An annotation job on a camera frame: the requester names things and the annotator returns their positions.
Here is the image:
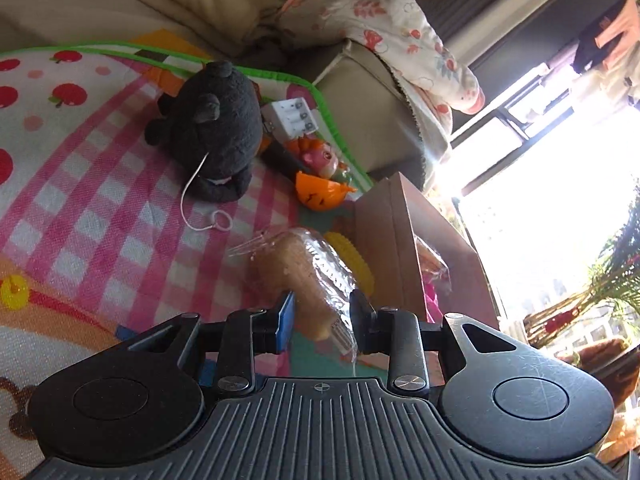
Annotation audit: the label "yellow corn toy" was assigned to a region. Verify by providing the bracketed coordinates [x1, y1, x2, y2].
[324, 231, 375, 297]

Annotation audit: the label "packaged bread orange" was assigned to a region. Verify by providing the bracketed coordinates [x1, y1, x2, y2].
[414, 235, 451, 294]

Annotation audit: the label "packaged bun small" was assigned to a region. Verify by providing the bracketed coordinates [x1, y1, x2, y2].
[228, 226, 358, 361]

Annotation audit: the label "orange toy half shell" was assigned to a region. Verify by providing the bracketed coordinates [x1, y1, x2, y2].
[294, 171, 357, 212]

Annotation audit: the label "dark grey plush mouse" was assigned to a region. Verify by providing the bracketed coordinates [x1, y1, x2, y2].
[144, 61, 262, 204]

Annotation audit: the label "white battery charger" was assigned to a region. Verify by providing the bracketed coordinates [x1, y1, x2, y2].
[260, 98, 318, 144]

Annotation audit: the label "pink cardboard box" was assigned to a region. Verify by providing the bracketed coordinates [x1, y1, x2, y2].
[354, 174, 498, 328]

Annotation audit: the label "colourful cartoon play mat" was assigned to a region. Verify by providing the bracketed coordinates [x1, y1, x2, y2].
[1, 30, 349, 479]

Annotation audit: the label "potted green plant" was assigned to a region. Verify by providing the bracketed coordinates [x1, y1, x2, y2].
[523, 188, 639, 349]

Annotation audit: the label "beige sofa armrest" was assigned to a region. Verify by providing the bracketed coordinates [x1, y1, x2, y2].
[298, 40, 449, 192]

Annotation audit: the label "floral pink white blanket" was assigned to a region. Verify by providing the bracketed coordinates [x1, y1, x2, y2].
[278, 0, 486, 116]

